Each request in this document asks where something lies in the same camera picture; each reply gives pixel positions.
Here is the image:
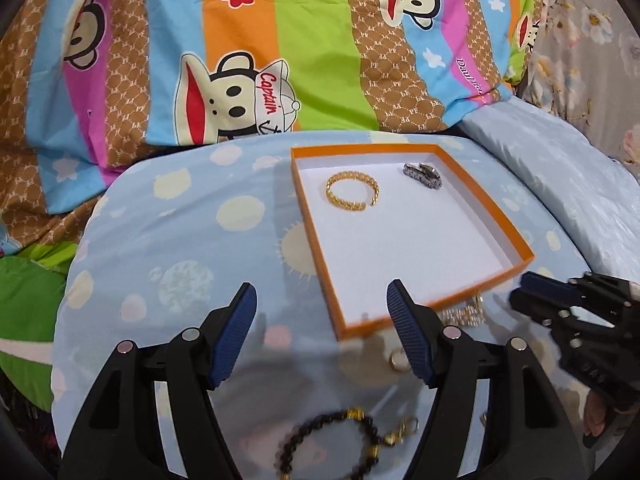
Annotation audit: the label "person's right hand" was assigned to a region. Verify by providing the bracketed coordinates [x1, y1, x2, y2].
[582, 395, 608, 436]

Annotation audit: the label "pearl bracelet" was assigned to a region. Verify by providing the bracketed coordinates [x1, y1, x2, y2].
[440, 295, 485, 328]

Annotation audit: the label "green cloth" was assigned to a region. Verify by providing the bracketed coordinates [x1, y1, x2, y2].
[0, 240, 68, 411]

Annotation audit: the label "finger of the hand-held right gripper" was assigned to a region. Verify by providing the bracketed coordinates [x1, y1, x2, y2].
[520, 271, 596, 311]
[510, 290, 571, 331]

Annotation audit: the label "light blue dotted pillow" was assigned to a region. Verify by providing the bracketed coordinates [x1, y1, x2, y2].
[52, 130, 591, 480]

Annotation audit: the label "gold chain bangle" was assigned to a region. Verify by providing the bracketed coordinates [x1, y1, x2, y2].
[326, 171, 380, 212]

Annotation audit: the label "black bead bracelet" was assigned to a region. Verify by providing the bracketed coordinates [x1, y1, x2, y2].
[277, 407, 383, 480]

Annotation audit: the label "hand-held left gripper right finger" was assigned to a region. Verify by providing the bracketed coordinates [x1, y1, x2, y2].
[386, 280, 586, 480]

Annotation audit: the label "orange shallow box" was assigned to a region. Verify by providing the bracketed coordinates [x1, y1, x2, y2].
[291, 144, 535, 342]

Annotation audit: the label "gold clasp chain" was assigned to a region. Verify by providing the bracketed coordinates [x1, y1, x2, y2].
[382, 417, 420, 448]

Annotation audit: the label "plain light blue pillow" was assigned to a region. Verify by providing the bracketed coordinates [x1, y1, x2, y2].
[457, 97, 640, 286]

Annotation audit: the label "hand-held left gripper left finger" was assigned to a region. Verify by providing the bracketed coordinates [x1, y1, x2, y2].
[60, 282, 258, 480]

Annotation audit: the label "grey floral bedsheet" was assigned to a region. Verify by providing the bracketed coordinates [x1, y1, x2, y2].
[515, 0, 640, 176]

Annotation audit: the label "colourful cartoon printed blanket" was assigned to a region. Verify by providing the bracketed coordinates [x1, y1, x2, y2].
[0, 0, 546, 216]

